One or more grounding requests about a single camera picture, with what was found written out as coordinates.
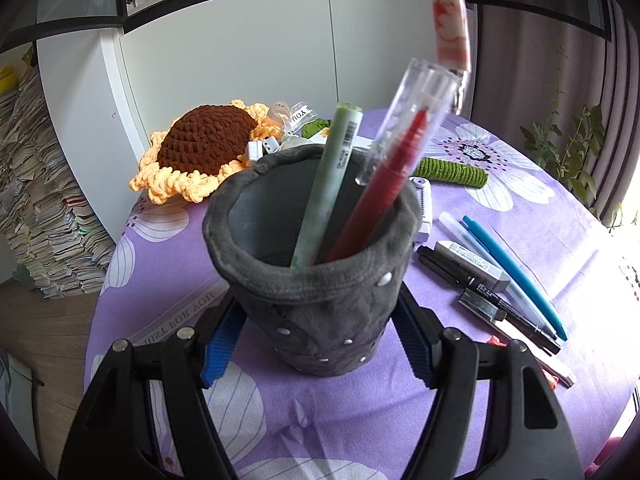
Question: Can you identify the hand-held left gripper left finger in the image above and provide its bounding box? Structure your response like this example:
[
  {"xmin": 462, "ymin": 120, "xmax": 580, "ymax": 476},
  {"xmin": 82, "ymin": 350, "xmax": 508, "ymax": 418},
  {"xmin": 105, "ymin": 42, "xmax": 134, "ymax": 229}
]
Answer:
[{"xmin": 57, "ymin": 290, "xmax": 251, "ymax": 480}]

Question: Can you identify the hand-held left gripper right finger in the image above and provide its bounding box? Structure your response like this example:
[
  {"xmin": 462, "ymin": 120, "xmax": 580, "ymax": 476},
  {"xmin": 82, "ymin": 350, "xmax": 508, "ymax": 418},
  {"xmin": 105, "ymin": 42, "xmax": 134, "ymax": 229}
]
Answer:
[{"xmin": 395, "ymin": 285, "xmax": 586, "ymax": 480}]

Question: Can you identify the black pen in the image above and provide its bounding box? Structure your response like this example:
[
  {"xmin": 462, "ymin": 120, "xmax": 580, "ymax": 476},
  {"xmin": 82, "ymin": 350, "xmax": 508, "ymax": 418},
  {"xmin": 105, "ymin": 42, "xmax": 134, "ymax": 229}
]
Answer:
[{"xmin": 416, "ymin": 244, "xmax": 562, "ymax": 356}]

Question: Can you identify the grey eraser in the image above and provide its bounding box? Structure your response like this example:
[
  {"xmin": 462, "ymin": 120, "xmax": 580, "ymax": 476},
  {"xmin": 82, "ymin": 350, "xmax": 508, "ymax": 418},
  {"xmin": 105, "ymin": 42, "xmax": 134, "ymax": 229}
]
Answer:
[{"xmin": 434, "ymin": 240, "xmax": 512, "ymax": 293}]

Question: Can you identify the grey fabric pen holder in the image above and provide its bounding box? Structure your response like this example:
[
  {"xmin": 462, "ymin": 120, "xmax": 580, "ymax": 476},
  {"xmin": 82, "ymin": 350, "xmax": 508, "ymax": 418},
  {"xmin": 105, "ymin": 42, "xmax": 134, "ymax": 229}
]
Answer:
[{"xmin": 201, "ymin": 147, "xmax": 422, "ymax": 377}]

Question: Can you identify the blue pen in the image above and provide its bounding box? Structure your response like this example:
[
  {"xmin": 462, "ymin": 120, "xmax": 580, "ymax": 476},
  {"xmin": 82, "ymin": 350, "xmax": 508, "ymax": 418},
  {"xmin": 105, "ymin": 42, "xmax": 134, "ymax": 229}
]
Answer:
[{"xmin": 461, "ymin": 215, "xmax": 569, "ymax": 342}]

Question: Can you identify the pink marbled pen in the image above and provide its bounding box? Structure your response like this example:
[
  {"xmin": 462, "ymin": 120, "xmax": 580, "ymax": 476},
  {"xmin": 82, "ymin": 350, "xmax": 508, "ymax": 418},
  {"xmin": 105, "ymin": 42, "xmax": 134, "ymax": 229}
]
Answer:
[{"xmin": 424, "ymin": 0, "xmax": 473, "ymax": 113}]

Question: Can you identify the purple floral tablecloth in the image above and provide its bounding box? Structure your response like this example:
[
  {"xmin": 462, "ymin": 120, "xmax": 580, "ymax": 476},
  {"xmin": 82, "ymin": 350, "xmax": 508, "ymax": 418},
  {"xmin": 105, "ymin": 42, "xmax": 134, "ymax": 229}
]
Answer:
[{"xmin": 84, "ymin": 107, "xmax": 640, "ymax": 480}]

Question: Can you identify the white correction tape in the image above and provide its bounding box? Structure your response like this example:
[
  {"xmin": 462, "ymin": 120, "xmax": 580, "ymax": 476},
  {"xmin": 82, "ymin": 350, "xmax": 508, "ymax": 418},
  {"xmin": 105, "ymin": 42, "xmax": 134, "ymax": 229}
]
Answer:
[{"xmin": 409, "ymin": 176, "xmax": 433, "ymax": 235}]

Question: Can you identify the red pen with clear cap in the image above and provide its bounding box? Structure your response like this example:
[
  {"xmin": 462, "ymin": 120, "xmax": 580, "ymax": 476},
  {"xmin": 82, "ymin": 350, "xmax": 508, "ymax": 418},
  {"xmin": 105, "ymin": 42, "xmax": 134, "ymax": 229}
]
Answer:
[{"xmin": 327, "ymin": 57, "xmax": 451, "ymax": 263}]

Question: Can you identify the pale green pen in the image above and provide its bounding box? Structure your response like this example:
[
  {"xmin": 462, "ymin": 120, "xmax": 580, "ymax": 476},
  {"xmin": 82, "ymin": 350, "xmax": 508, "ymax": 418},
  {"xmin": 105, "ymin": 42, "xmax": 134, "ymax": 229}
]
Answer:
[{"xmin": 290, "ymin": 102, "xmax": 362, "ymax": 267}]

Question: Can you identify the small white tag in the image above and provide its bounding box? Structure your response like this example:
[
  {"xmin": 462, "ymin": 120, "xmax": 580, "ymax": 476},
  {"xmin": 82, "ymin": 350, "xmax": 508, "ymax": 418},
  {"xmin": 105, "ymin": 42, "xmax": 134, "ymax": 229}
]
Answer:
[{"xmin": 246, "ymin": 137, "xmax": 282, "ymax": 163}]

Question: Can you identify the crochet sunflower with green stem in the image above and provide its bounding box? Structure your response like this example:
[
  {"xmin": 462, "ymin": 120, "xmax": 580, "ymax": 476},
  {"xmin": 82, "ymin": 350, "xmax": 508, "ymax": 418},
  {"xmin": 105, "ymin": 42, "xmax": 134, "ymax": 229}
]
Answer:
[{"xmin": 129, "ymin": 101, "xmax": 488, "ymax": 205}]

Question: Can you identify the pink clothing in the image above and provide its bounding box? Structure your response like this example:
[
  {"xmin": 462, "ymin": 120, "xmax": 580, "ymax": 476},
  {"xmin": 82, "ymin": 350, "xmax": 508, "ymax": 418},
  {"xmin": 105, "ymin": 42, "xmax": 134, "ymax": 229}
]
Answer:
[{"xmin": 585, "ymin": 437, "xmax": 626, "ymax": 480}]

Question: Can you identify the tall stack of papers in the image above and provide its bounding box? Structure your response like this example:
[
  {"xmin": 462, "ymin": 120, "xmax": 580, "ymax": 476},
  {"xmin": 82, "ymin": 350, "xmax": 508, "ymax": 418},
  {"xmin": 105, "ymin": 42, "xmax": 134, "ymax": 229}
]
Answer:
[{"xmin": 0, "ymin": 67, "xmax": 118, "ymax": 301}]

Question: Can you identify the clear ribbon bow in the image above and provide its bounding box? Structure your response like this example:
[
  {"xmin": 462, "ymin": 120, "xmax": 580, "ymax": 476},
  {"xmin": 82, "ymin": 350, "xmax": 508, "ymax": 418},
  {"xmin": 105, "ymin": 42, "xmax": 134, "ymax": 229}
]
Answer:
[{"xmin": 270, "ymin": 101, "xmax": 323, "ymax": 137}]

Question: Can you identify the green leafy plant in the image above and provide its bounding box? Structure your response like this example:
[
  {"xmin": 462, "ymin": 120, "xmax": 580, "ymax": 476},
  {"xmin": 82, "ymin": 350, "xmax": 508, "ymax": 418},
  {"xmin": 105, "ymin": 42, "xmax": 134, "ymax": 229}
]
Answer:
[{"xmin": 520, "ymin": 45, "xmax": 640, "ymax": 231}]

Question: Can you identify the white cabinet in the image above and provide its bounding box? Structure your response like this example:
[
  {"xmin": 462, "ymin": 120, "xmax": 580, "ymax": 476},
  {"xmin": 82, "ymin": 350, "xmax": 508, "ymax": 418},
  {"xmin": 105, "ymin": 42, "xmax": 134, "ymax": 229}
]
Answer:
[{"xmin": 35, "ymin": 0, "xmax": 481, "ymax": 246}]

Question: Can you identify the grey curtain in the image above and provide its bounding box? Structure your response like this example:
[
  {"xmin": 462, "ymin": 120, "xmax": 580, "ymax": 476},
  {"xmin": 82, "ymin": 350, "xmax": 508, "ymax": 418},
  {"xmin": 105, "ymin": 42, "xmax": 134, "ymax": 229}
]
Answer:
[{"xmin": 470, "ymin": 0, "xmax": 640, "ymax": 211}]

